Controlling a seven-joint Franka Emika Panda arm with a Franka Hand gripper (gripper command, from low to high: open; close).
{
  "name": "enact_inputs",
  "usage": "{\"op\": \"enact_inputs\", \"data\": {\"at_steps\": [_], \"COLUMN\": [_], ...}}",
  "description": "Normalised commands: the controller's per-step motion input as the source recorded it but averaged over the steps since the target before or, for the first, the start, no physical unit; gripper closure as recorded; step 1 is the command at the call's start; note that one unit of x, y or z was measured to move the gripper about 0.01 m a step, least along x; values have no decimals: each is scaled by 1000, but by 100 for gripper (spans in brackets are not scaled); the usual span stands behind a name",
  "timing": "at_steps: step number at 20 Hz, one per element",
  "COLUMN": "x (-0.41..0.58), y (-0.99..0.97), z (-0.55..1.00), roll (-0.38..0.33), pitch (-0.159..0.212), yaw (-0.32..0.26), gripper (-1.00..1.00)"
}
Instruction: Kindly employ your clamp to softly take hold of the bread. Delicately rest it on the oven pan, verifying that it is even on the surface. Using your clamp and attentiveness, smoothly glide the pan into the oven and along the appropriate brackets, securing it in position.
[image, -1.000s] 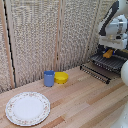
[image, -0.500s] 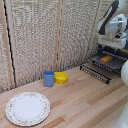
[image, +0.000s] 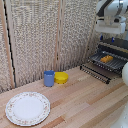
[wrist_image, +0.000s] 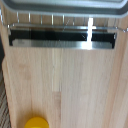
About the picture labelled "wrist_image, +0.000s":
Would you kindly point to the grey oven tray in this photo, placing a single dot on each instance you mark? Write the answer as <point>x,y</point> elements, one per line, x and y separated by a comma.
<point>63,6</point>

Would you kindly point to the yellow bowl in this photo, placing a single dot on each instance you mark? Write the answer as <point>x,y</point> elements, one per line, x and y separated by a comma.
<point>36,122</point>

